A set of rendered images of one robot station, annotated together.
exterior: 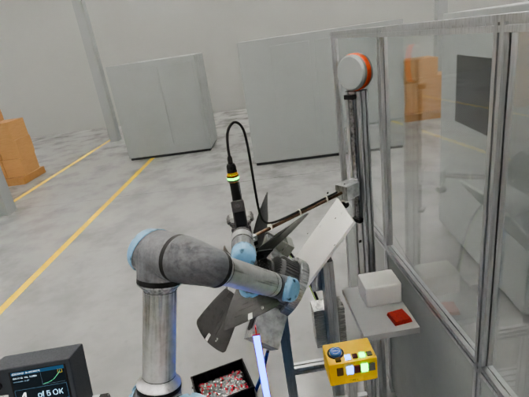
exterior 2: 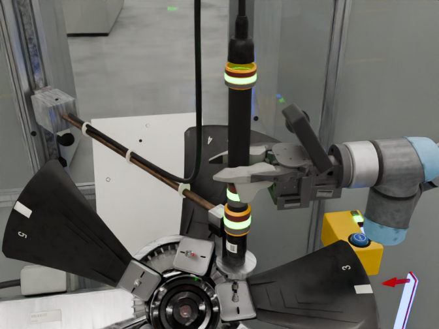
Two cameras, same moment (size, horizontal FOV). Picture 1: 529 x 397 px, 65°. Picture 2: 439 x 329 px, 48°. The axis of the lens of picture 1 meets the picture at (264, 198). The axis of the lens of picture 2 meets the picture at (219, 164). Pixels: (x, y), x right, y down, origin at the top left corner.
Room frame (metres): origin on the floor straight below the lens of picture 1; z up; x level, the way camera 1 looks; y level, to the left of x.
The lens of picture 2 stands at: (1.55, 0.75, 1.87)
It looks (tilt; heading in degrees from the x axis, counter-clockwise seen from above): 31 degrees down; 263
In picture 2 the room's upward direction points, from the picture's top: straight up
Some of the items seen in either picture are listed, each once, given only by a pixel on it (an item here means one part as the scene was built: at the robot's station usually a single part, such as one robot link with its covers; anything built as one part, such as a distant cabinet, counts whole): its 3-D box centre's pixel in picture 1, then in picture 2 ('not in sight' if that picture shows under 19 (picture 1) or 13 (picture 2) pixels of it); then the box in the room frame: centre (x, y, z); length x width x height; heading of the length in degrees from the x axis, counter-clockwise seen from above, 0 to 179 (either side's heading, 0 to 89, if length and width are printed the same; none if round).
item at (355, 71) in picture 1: (354, 72); not in sight; (1.88, -0.47, 1.88); 0.17 x 0.15 x 0.16; 2
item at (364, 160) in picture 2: (242, 240); (353, 164); (1.25, 0.09, 1.45); 0.08 x 0.05 x 0.08; 92
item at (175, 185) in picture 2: (300, 213); (130, 157); (1.63, -0.14, 1.36); 0.54 x 0.01 x 0.01; 127
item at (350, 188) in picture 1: (348, 189); (53, 109); (1.82, -0.40, 1.36); 0.10 x 0.07 x 0.08; 127
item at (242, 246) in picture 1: (243, 252); (400, 162); (1.18, 0.09, 1.45); 0.11 x 0.08 x 0.09; 2
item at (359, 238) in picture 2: (335, 352); (359, 239); (1.09, -0.16, 1.08); 0.04 x 0.04 x 0.02
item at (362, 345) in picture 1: (349, 362); (349, 244); (1.09, -0.20, 1.02); 0.16 x 0.10 x 0.11; 92
